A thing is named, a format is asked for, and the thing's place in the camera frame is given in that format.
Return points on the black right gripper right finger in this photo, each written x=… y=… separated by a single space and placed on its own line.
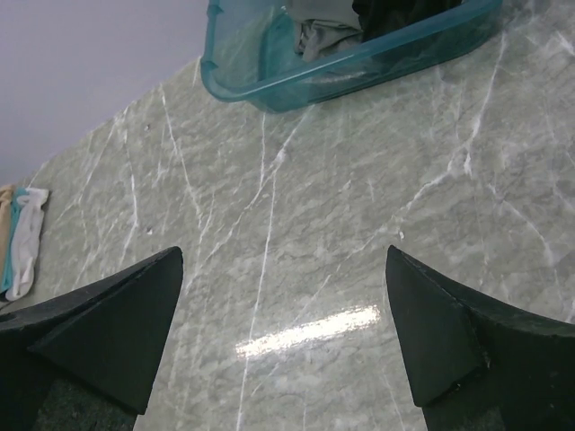
x=474 y=362

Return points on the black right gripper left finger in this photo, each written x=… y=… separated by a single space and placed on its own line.
x=88 y=359

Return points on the black t shirt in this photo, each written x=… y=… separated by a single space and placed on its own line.
x=380 y=17

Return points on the white folded t shirt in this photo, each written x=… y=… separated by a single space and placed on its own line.
x=25 y=243

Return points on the teal folded t shirt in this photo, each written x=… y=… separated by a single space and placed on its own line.
x=16 y=208

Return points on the tan folded t shirt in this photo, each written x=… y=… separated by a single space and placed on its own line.
x=6 y=198

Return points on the teal transparent plastic bin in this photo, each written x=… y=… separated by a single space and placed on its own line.
x=249 y=54

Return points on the grey crumpled t shirt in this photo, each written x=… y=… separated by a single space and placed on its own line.
x=322 y=28

